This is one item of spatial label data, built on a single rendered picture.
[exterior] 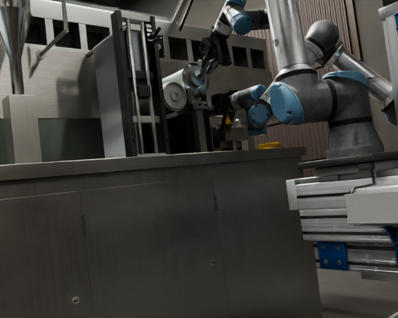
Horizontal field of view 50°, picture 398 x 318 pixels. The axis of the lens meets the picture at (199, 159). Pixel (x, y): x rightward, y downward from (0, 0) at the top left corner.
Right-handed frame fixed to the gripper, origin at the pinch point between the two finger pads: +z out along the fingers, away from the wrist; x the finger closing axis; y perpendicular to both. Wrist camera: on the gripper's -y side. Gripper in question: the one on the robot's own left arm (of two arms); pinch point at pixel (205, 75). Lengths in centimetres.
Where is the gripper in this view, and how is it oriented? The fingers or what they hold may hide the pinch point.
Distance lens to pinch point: 187.9
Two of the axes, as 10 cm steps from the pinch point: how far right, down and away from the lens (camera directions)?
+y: -4.9, -6.8, 5.4
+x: -7.8, 0.6, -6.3
